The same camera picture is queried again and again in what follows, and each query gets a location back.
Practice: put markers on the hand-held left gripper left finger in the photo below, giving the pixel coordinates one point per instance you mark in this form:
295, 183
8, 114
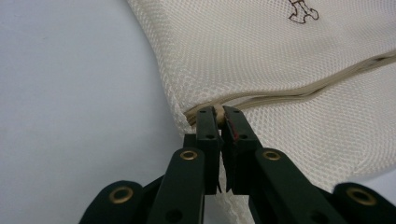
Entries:
209, 137

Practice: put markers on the white table mat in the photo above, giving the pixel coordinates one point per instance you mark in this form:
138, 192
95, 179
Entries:
62, 93

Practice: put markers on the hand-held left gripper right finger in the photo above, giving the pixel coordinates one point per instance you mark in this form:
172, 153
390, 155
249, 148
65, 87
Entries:
238, 146

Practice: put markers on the cream mesh laundry bag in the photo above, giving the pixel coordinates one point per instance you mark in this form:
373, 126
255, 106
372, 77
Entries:
264, 62

